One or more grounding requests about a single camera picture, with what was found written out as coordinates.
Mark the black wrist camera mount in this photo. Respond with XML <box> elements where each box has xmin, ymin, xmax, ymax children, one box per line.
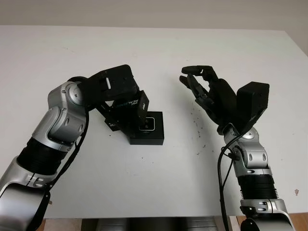
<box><xmin>237</xmin><ymin>81</ymin><xmax>270</xmax><ymax>133</ymax></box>
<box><xmin>79</xmin><ymin>64</ymin><xmax>140</xmax><ymax>106</ymax></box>

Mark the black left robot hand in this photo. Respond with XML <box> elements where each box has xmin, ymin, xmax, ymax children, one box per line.
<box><xmin>95</xmin><ymin>83</ymin><xmax>143</xmax><ymax>119</ymax></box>

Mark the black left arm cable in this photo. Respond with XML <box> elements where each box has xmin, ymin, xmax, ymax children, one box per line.
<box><xmin>36</xmin><ymin>105</ymin><xmax>90</xmax><ymax>217</ymax></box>

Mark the grey robot torso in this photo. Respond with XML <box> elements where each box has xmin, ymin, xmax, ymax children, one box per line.
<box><xmin>81</xmin><ymin>211</ymin><xmax>231</xmax><ymax>231</ymax></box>

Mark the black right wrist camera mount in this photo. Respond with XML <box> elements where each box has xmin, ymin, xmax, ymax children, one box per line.
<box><xmin>237</xmin><ymin>81</ymin><xmax>270</xmax><ymax>133</ymax></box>

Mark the small silver RealSense camera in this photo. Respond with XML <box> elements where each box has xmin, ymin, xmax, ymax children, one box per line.
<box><xmin>140</xmin><ymin>117</ymin><xmax>156</xmax><ymax>132</ymax></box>

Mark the black RealSense box lid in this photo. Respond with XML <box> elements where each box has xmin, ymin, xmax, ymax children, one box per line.
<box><xmin>104</xmin><ymin>90</ymin><xmax>151</xmax><ymax>132</ymax></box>

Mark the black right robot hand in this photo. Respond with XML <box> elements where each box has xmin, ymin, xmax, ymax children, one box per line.
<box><xmin>179</xmin><ymin>64</ymin><xmax>239</xmax><ymax>134</ymax></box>

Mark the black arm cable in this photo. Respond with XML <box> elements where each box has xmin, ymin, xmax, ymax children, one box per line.
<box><xmin>217</xmin><ymin>134</ymin><xmax>244</xmax><ymax>231</ymax></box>
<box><xmin>36</xmin><ymin>105</ymin><xmax>90</xmax><ymax>217</ymax></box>

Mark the black camera box base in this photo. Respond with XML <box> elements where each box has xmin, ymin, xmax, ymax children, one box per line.
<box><xmin>129</xmin><ymin>111</ymin><xmax>165</xmax><ymax>146</ymax></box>

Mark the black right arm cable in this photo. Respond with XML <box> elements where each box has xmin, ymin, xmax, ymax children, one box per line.
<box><xmin>217</xmin><ymin>134</ymin><xmax>244</xmax><ymax>231</ymax></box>

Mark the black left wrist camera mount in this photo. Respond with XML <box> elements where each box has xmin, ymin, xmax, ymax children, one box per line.
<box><xmin>79</xmin><ymin>64</ymin><xmax>140</xmax><ymax>106</ymax></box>

